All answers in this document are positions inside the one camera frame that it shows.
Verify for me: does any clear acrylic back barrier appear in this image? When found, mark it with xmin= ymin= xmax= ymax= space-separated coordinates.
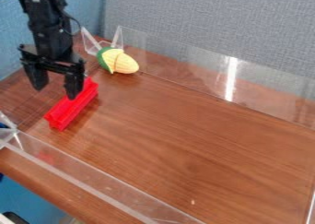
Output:
xmin=82 ymin=27 xmax=315 ymax=130

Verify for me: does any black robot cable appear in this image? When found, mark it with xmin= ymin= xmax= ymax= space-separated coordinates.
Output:
xmin=60 ymin=14 xmax=83 ymax=37

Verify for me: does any red plastic block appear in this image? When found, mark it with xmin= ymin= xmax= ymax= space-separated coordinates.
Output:
xmin=43 ymin=77 xmax=99 ymax=131

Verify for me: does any clear acrylic front barrier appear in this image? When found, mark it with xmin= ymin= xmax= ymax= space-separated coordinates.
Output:
xmin=0 ymin=111 xmax=206 ymax=224

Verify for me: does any clear acrylic barrier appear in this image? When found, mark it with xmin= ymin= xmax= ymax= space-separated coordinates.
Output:
xmin=82 ymin=27 xmax=315 ymax=130
xmin=0 ymin=111 xmax=206 ymax=224

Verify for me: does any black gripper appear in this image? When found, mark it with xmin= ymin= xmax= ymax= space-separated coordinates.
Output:
xmin=19 ymin=44 xmax=86 ymax=100

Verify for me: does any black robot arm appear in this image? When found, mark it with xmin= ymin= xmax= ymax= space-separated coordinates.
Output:
xmin=19 ymin=0 xmax=86 ymax=100

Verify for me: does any yellow toy corn cob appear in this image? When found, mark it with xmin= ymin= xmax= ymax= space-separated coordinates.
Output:
xmin=96 ymin=47 xmax=139 ymax=74

